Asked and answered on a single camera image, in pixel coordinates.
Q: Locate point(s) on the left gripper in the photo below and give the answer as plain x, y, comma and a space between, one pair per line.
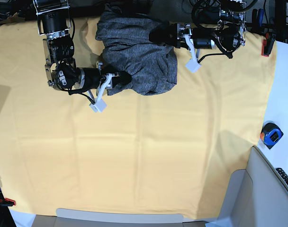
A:
177, 35

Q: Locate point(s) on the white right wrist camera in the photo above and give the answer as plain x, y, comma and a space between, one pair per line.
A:
99, 106

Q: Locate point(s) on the red black clamp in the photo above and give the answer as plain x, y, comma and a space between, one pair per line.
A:
268, 43
7, 202

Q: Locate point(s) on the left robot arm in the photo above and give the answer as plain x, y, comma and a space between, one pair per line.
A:
215, 24

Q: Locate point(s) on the yellow table cloth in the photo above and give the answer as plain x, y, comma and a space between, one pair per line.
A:
172, 153

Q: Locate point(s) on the red black clamp right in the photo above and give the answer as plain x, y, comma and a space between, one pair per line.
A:
268, 43

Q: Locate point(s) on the black textured handle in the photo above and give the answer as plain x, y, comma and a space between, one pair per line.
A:
283, 174

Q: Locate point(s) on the blue black tape measure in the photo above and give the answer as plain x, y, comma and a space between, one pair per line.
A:
270, 134

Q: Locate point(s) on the red black clamp left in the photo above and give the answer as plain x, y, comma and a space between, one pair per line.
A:
7, 202

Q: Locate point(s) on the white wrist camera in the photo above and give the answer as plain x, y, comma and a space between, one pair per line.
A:
99, 106
192, 65

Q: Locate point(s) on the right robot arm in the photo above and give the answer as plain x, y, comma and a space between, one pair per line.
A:
54, 22

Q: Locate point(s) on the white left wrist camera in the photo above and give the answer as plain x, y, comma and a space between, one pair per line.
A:
192, 65

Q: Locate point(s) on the grey long-sleeve shirt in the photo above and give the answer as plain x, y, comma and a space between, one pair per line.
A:
127, 48

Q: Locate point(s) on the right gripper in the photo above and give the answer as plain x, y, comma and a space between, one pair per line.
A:
106, 77

